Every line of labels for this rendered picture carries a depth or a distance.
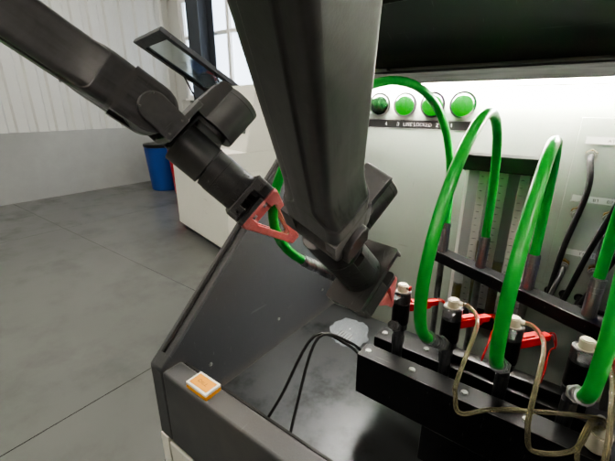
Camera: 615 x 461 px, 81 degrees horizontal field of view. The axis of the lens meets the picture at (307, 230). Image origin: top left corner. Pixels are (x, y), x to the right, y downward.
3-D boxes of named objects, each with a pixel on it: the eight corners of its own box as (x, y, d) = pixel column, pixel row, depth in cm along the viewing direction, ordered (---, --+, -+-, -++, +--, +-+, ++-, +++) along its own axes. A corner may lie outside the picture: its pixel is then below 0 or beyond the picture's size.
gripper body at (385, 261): (404, 256, 49) (382, 225, 45) (364, 319, 47) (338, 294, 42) (368, 243, 54) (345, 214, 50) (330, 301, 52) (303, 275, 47)
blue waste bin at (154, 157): (142, 188, 629) (134, 143, 604) (172, 183, 674) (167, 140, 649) (161, 193, 595) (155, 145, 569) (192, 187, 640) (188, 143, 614)
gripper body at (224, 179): (262, 185, 56) (224, 152, 54) (271, 184, 46) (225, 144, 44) (234, 217, 55) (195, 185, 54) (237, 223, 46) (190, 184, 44)
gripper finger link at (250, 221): (303, 219, 56) (257, 178, 54) (315, 222, 50) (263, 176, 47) (275, 251, 56) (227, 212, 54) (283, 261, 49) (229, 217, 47)
